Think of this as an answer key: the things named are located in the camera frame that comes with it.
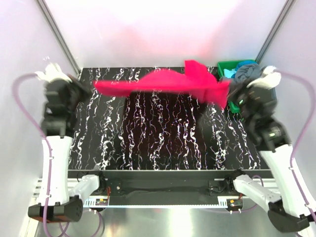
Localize red t shirt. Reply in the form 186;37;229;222
93;60;230;108

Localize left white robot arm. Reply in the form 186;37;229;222
28;76;107;223

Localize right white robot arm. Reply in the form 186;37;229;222
224;82;316;237

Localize grey t shirt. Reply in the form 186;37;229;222
220;63;261;83

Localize light blue t shirt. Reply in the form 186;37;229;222
223;69;236;79

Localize green plastic bin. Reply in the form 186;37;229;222
218;60;277;118

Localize black marbled table mat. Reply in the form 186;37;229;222
68;66;266;171

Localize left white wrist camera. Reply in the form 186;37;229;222
35;63;72;83

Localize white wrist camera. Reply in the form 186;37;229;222
247;66;281;89
35;63;72;83

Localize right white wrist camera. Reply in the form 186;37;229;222
247;66;281;89

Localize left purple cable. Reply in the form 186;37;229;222
11;73;107;237

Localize purple cable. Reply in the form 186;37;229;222
11;73;107;237
251;70;316;237

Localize left aluminium frame post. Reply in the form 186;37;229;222
35;0;81;76

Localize aluminium frame post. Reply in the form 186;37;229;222
255;0;296;64
35;0;81;76

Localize aluminium front rail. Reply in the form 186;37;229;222
32;177;302;209

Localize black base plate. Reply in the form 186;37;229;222
79;170;254;205

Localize right aluminium frame post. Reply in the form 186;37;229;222
255;0;296;64

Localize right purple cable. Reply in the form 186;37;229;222
251;70;316;237

